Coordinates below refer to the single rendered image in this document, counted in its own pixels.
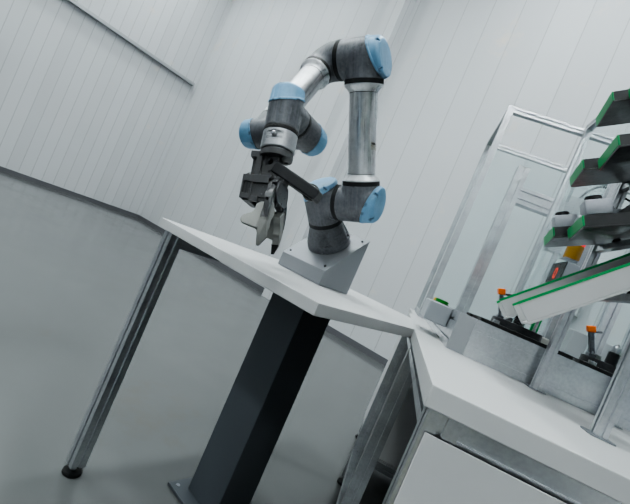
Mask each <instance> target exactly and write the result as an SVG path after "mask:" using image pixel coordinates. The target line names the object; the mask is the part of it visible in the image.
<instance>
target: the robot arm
mask: <svg viewBox="0 0 630 504"><path fill-rule="evenodd" d="M391 71H392V57H391V52H390V48H389V45H388V43H387V41H386V39H385V38H384V37H383V36H381V35H366V36H360V37H352V38H345V39H336V40H332V41H330V42H328V43H326V44H324V45H322V46H321V47H319V48H318V49H316V50H315V51H314V52H313V53H311V54H310V55H309V56H308V57H307V58H306V59H305V60H304V61H303V62H302V64H301V66H300V71H299V72H298V73H297V74H296V75H295V77H294V78H293V79H292V80H291V81H290V82H279V83H277V84H275V85H274V86H273V88H272V91H271V95H270V99H269V100H268V103H269V104H268V106H267V107H266V108H265V110H264V111H263V112H262V113H261V114H260V115H259V116H258V117H257V118H255V119H254V118H250V119H246V120H244V121H243V122H242V123H241V124H240V127H239V138H240V140H241V143H242V145H243V146H244V147H246V148H248V149H256V150H260V149H261V150H260V151H255V150H252V151H251V157H252V159H253V164H252V169H251V174H249V173H247V174H244V173H243V178H242V183H241V188H240V193H239V198H241V199H242V200H243V201H244V202H245V203H247V204H248V205H249V206H250V207H251V208H255V209H254V210H253V211H252V212H249V213H246V214H243V215H242V216H241V219H240V221H241V223H243V224H245V225H247V226H250V227H252V228H255V229H256V232H257V234H256V245H257V246H259V245H260V244H261V243H262V242H263V241H264V240H265V239H266V238H268V239H270V240H272V244H271V254H275V252H276V251H277V249H278V247H279V245H280V242H281V238H282V234H283V230H284V226H285V221H286V215H287V202H288V186H290V187H292V188H293V189H295V190H296V191H298V192H299V193H301V194H302V195H303V197H304V199H303V200H304V202H305V207H306V212H307V217H308V222H309V233H308V239H307V244H308V248H309V250H310V251H311V252H313V253H316V254H321V255H328V254H334V253H337V252H340V251H342V250H344V249H345V248H347V247H348V246H349V244H350V242H351V239H350V234H349V232H348V230H347V228H346V226H345V224H344V222H343V221H348V222H358V223H362V224H363V223H375V222H376V221H378V220H379V218H380V217H381V215H382V213H383V210H384V207H385V203H386V190H385V188H384V187H382V186H380V179H379V178H378V177H377V176H376V175H375V167H376V141H377V114H378V92H379V91H380V90H381V89H382V88H383V87H384V79H387V78H388V77H390V75H391ZM343 81H344V87H345V88H346V89H347V90H348V92H349V129H348V174H347V175H346V176H345V178H344V179H343V181H342V185H340V184H337V183H338V181H337V179H336V178H334V177H325V178H320V179H317V180H314V181H312V182H310V183H309V182H307V181H306V180H305V179H303V178H302V177H300V176H299V175H297V174H296V173H294V172H293V171H291V170H290V169H288V168H287V167H285V166H289V165H291V164H292V162H293V157H294V155H295V150H300V151H301V152H302V153H303V154H306V155H307V156H316V155H318V154H320V153H321V152H322V151H323V150H324V149H325V147H326V145H327V141H328V138H327V134H326V132H325V131H324V129H323V128H322V126H321V125H320V124H319V123H317V121H316V120H315V119H314V118H313V117H312V116H311V115H310V114H309V112H308V111H307V110H306V109H305V108H304V107H305V106H306V105H307V104H308V103H309V101H310V100H311V99H312V98H313V96H314V95H315V94H316V93H317V92H318V90H322V89H324V88H325V87H326V86H327V85H328V84H330V83H334V82H343ZM274 208H275V209H276V212H275V210H274Z"/></svg>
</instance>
